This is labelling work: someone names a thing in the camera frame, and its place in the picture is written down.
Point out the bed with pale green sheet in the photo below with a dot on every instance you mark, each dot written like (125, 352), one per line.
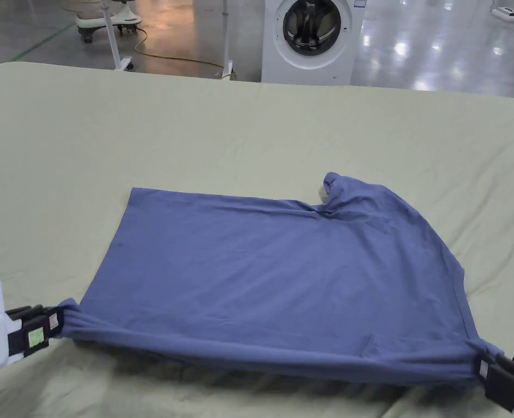
(204, 130)

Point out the blue shirt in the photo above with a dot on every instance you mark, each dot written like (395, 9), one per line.
(265, 278)

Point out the white robot base on wheels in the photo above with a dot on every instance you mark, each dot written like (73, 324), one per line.
(109, 19)

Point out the white washing machine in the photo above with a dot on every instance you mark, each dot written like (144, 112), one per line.
(311, 41)

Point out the white power strip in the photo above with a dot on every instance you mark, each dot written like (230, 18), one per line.
(505, 12)

